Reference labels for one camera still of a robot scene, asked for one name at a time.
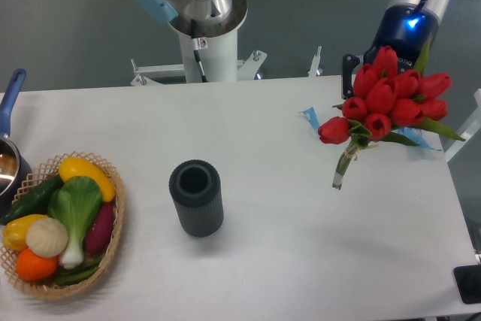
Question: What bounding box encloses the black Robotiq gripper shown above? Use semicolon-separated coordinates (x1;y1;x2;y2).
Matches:
341;6;439;98

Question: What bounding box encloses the red tulip bouquet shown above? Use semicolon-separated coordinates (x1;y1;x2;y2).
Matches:
315;41;462;189

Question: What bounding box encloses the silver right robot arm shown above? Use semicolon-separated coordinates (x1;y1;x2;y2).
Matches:
341;0;449;100

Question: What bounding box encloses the blue tape piece left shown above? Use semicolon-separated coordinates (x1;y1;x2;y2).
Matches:
299;107;320;135

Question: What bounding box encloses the blue tape piece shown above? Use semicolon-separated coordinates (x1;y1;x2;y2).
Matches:
397;127;442;151
299;107;320;135

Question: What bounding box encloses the blue tape piece right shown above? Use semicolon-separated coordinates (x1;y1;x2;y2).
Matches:
397;127;442;151

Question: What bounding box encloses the dark grey ribbed vase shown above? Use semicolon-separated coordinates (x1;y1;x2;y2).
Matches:
168;159;224;238

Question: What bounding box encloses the black device at edge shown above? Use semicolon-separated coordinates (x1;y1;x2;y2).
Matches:
453;265;481;304

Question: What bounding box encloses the purple sweet potato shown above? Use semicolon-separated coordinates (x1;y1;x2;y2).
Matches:
84;203;114;254

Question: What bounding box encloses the green bok choy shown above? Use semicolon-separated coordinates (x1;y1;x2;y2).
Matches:
47;176;102;269

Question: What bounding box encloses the woven wicker basket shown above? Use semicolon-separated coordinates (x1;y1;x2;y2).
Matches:
1;151;126;300

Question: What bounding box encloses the dark green cucumber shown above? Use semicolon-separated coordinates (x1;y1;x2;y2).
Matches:
1;174;64;226

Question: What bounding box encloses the green bean pod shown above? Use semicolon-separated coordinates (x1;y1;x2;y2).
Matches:
54;258;101;286

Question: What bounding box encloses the white garlic bulb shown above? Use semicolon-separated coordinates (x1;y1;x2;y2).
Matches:
26;217;68;258

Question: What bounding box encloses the yellow bell pepper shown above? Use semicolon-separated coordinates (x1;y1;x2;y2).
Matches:
2;214;47;251

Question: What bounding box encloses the orange fruit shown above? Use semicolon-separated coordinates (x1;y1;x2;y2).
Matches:
16;248;58;282

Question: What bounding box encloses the white mounting bracket frame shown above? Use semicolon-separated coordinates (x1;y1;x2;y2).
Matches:
130;45;323;86

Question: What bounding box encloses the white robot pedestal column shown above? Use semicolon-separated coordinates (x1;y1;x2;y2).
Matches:
177;30;237;83

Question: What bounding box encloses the blue handled saucepan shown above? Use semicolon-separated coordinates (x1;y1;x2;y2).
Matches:
1;68;32;217

